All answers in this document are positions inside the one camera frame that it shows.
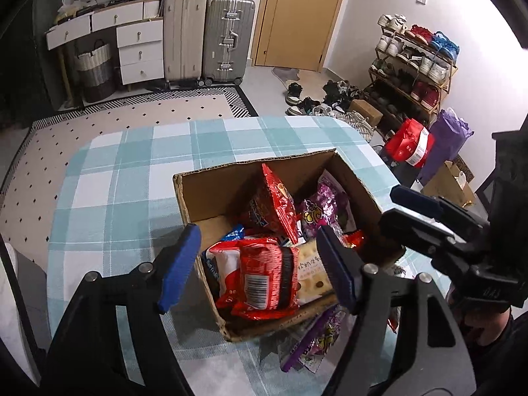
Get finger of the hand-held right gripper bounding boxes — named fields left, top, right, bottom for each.
left=390, top=185, right=489, bottom=236
left=379, top=208, right=458, bottom=258

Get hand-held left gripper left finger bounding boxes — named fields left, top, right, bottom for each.
left=39, top=223, right=203, bottom=396

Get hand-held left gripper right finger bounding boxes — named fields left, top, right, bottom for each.
left=315, top=225, right=475, bottom=396

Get cream cracker packet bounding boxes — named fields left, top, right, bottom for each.
left=295, top=241, right=336, bottom=306

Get small red snack packet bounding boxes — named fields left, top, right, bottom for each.
left=342, top=230, right=367, bottom=256

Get red and white snack packet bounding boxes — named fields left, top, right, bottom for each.
left=205, top=239, right=244, bottom=308

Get blue snack packet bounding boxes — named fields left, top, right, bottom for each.
left=220, top=225, right=246, bottom=242

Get purple snack packet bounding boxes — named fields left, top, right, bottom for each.
left=299, top=173, right=351, bottom=240
left=278, top=303, right=351, bottom=374

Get red packet with black band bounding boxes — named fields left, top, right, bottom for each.
left=216, top=235, right=301, bottom=320

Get red packet with blue logo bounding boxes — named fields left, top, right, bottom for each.
left=243, top=163, right=304, bottom=245

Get brown paper bag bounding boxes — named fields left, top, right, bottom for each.
left=421, top=161, right=477, bottom=207

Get red shopping bag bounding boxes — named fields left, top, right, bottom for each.
left=383, top=117, right=436, bottom=170

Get purple gift bag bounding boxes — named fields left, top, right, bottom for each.
left=416, top=107, right=475, bottom=182

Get teal checked tablecloth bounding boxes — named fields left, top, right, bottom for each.
left=47, top=115, right=413, bottom=396

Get small brown cardboard box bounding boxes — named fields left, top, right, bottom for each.
left=348, top=99, right=384, bottom=126

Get wooden shoe rack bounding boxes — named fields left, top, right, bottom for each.
left=367, top=14, right=458, bottom=133

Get pile of shoes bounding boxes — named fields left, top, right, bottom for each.
left=284, top=80, right=376, bottom=141

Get person's dark jacket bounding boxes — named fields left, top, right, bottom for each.
left=470, top=309, right=528, bottom=396

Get rows of shelved sneakers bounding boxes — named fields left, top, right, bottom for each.
left=369, top=14, right=459, bottom=110

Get beige dotted rug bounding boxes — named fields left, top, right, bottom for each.
left=0, top=86, right=260, bottom=273

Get grey door mat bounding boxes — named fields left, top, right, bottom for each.
left=271, top=66, right=302, bottom=83

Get wooden door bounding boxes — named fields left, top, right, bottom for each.
left=249, top=0, right=351, bottom=72

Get grey white laundry basket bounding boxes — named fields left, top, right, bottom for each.
left=74, top=39, right=115, bottom=104

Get beige suitcase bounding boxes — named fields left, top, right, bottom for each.
left=163, top=0, right=208, bottom=87

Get silver suitcase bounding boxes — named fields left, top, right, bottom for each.
left=202, top=0, right=256, bottom=85

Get white drawer desk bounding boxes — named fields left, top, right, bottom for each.
left=45, top=0, right=166, bottom=110

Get clear plastic bag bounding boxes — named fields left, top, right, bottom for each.
left=55, top=0, right=83, bottom=21

